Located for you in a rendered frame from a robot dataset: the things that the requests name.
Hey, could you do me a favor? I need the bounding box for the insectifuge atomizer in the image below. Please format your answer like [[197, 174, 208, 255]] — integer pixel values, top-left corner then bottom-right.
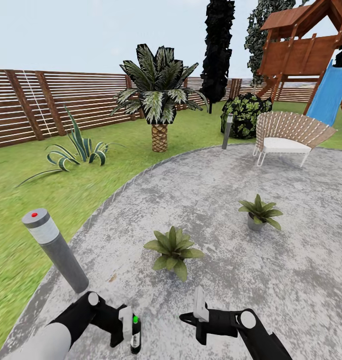
[[131, 316, 141, 355]]

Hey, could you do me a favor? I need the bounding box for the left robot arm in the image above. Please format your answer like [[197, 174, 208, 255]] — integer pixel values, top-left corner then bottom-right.
[[2, 291, 134, 360]]

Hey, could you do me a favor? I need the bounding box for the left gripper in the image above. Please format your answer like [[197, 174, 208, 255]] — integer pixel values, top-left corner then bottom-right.
[[101, 304, 126, 348]]

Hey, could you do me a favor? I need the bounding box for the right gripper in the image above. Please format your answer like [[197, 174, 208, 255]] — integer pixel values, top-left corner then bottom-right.
[[179, 309, 223, 346]]

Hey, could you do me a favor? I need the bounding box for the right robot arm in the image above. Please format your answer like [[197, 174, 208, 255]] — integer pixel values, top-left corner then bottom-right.
[[179, 286, 293, 360]]

